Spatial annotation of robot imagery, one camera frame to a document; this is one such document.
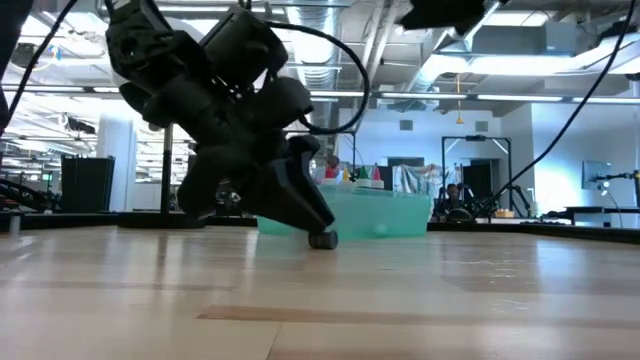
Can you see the pink-capped food coloring bottle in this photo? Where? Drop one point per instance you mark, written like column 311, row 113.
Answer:
column 377, row 176

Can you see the green translucent plastic bin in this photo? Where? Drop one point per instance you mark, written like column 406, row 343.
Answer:
column 380, row 215

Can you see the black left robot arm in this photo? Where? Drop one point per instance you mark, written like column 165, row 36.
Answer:
column 150, row 55

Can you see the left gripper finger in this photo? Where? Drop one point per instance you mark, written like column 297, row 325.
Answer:
column 287, row 195
column 305, row 145

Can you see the red-capped food coloring bottle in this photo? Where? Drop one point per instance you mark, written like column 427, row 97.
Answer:
column 330, row 174

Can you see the green-capped food coloring bottle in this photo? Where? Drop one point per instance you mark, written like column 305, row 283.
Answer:
column 363, row 175

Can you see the person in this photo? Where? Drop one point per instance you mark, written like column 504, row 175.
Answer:
column 452, row 192
column 332, row 161

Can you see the black cabinet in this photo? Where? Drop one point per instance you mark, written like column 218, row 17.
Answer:
column 87, row 185

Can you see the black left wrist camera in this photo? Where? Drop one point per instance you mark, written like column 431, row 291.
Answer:
column 245, row 45

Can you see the black aluminium table frame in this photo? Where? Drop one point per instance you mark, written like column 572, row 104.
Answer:
column 75, row 220

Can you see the yellow-capped orange food coloring bottle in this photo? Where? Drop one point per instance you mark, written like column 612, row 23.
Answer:
column 345, row 176

